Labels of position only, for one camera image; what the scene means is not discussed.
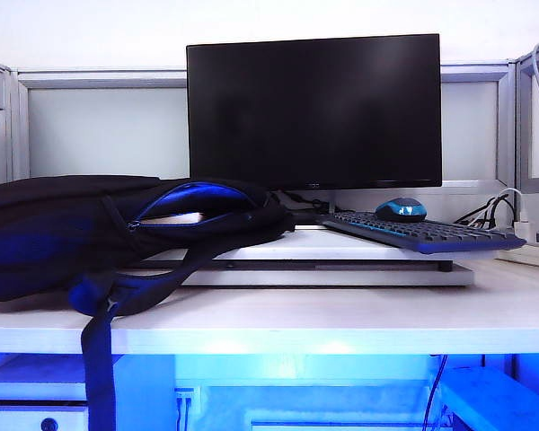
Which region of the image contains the black keyboard with blue trim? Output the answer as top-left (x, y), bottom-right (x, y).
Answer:
top-left (321, 209), bottom-right (528, 253)

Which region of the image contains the black backpack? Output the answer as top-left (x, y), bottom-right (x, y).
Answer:
top-left (0, 174), bottom-right (297, 431)

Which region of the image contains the white wall socket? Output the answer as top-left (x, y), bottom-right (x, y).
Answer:
top-left (173, 386), bottom-right (194, 431)

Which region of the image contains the black desk cable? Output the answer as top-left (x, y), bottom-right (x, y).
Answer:
top-left (454, 195), bottom-right (517, 226)

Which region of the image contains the frosted glass partition wide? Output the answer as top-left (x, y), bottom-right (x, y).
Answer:
top-left (16, 60), bottom-right (517, 212)

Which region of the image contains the thin dark hanging cable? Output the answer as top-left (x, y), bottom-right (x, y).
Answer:
top-left (421, 354), bottom-right (449, 431)

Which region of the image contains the white desk riser stand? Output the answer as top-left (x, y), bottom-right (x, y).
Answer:
top-left (116, 224), bottom-right (476, 288)

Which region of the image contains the black computer monitor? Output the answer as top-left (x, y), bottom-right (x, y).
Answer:
top-left (186, 33), bottom-right (444, 216)

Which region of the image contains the white looped cable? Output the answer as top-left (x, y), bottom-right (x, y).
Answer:
top-left (493, 187), bottom-right (526, 222)

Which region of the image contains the white box under desk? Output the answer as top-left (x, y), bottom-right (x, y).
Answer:
top-left (437, 365), bottom-right (539, 431)

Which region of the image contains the white drawer cabinet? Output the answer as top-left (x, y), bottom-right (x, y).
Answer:
top-left (0, 354), bottom-right (91, 431)

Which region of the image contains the blue and black computer mouse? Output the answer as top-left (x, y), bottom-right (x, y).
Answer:
top-left (375, 196), bottom-right (428, 223)

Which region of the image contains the white power adapter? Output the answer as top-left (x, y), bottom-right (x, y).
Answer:
top-left (513, 217), bottom-right (539, 244)

